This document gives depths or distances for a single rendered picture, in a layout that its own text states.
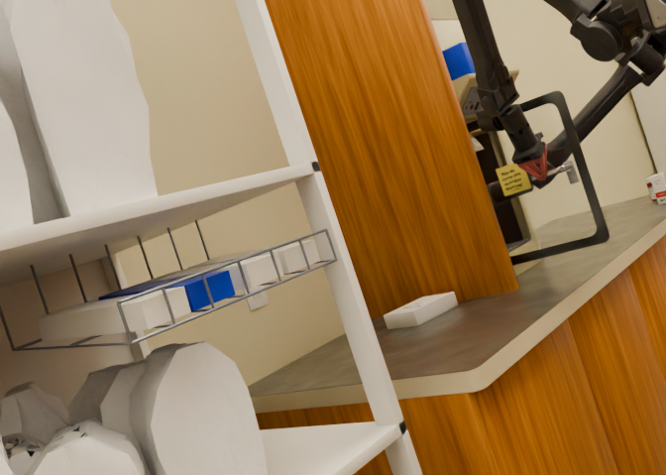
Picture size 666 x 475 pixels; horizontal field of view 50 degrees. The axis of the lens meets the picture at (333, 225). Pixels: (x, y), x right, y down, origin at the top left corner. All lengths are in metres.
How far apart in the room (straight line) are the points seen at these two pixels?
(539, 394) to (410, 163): 0.75
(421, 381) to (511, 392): 0.19
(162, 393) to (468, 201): 1.13
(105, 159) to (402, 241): 1.21
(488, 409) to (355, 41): 1.10
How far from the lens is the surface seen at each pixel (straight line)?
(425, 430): 1.38
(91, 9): 1.01
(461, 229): 1.91
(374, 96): 2.00
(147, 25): 1.95
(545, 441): 1.52
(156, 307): 0.90
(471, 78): 1.95
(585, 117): 1.99
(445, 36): 2.16
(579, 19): 1.41
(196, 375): 0.99
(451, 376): 1.30
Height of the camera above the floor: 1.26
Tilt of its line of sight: 1 degrees down
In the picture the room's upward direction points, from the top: 18 degrees counter-clockwise
